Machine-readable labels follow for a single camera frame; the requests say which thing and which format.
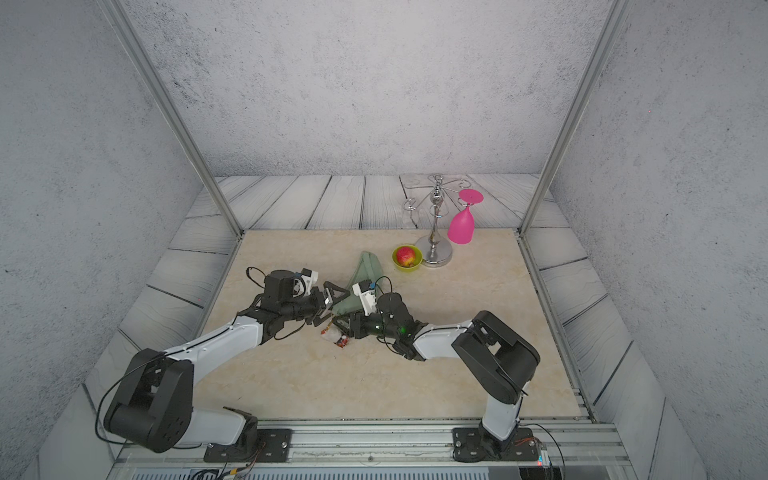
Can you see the pink wine glass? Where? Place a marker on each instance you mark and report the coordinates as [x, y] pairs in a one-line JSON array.
[[462, 227]]

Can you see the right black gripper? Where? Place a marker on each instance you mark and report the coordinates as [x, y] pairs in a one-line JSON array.
[[356, 317]]

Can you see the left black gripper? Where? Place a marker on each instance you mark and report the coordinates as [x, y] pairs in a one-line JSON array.
[[319, 306]]

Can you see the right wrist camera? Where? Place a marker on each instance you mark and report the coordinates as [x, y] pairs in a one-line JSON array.
[[365, 291]]

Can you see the right aluminium frame post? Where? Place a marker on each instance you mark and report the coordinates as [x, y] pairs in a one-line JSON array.
[[616, 17]]

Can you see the left aluminium frame post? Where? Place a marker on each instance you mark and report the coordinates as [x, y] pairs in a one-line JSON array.
[[131, 43]]

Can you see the green corduroy bag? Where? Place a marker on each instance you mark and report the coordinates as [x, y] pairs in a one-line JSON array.
[[369, 269]]

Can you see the green bowl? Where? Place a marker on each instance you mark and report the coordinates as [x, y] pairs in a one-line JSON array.
[[420, 257]]

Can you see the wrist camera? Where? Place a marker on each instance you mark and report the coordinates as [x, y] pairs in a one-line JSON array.
[[365, 291], [305, 280]]

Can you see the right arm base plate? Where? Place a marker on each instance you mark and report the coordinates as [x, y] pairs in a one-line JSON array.
[[471, 445]]

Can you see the red apple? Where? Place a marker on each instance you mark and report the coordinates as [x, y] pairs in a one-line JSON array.
[[406, 257]]

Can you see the aluminium front rail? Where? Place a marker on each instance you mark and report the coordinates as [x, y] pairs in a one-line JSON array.
[[554, 448]]

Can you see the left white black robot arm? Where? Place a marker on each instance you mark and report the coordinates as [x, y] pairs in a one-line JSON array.
[[151, 405]]

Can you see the silver glass rack stand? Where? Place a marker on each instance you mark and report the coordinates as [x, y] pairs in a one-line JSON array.
[[425, 198]]

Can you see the aluminium frame post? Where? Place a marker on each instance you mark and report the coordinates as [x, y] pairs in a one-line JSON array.
[[616, 17], [131, 43]]

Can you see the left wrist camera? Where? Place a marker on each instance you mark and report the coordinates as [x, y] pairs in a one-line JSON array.
[[305, 280]]

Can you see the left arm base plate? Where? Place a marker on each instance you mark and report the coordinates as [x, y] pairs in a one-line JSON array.
[[253, 444]]

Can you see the white red doll keychain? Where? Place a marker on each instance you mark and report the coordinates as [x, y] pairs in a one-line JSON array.
[[334, 334]]

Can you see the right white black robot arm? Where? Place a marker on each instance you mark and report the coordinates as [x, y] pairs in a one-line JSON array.
[[499, 358]]

